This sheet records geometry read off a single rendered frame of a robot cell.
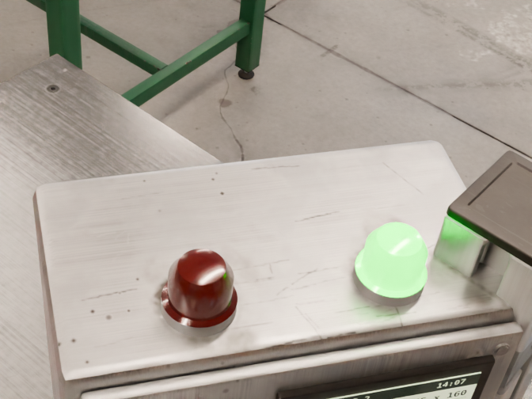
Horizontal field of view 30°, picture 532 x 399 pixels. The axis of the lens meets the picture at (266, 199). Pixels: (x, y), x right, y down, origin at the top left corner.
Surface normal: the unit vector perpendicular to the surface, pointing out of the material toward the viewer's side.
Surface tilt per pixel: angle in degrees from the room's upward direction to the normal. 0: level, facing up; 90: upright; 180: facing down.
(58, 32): 90
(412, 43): 0
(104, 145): 0
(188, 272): 14
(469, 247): 90
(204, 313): 90
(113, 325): 0
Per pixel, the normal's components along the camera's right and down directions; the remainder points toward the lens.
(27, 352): 0.09, -0.71
